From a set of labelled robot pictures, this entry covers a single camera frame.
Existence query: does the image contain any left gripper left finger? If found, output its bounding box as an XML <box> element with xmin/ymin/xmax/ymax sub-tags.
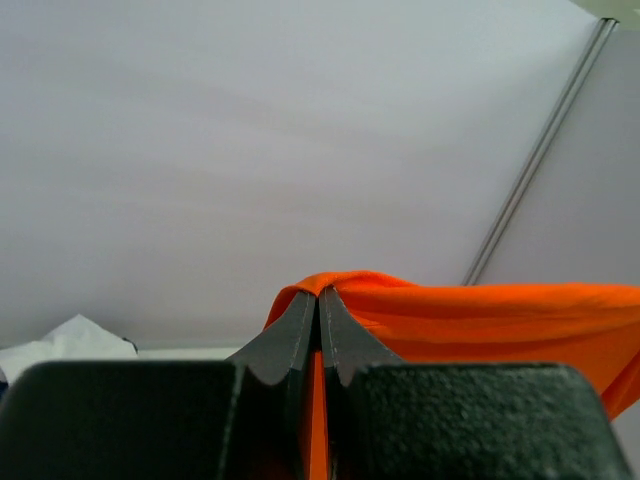
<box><xmin>1</xmin><ymin>293</ymin><xmax>316</xmax><ymax>479</ymax></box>

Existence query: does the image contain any orange t-shirt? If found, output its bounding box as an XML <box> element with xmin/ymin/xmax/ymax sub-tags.
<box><xmin>263</xmin><ymin>269</ymin><xmax>640</xmax><ymax>480</ymax></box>

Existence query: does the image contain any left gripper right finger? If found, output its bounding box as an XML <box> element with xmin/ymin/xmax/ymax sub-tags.
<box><xmin>318</xmin><ymin>288</ymin><xmax>633</xmax><ymax>479</ymax></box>

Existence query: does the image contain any right aluminium corner post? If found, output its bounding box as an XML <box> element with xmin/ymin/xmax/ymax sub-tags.
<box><xmin>461</xmin><ymin>18</ymin><xmax>619</xmax><ymax>286</ymax></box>

